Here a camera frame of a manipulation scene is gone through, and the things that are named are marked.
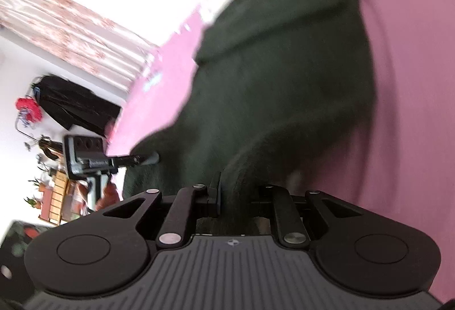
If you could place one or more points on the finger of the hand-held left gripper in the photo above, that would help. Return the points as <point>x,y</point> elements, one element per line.
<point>137,159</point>

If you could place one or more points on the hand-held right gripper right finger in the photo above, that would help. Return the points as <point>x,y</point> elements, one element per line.
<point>284,214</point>

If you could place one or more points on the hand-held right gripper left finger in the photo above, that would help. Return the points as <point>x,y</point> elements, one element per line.
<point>217,194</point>

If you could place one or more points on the dark green knit sweater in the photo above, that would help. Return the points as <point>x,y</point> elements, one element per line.
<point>284,82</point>

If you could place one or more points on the person's left hand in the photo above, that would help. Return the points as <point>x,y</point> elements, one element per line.
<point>111,194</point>

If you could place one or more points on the wooden slatted rack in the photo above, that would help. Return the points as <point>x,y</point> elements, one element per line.
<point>57,198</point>

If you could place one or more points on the black hanging coat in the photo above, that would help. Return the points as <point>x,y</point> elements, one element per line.
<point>76,104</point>

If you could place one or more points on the red hanging bag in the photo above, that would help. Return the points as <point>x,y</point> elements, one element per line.
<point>28,108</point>

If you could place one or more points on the dark patterned cloth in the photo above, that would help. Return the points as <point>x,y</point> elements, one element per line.
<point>16,256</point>

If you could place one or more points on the beige patterned curtain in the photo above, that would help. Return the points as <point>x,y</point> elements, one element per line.
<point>74,29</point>

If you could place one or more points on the pink floral bed sheet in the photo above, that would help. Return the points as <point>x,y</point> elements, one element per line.
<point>416,118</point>

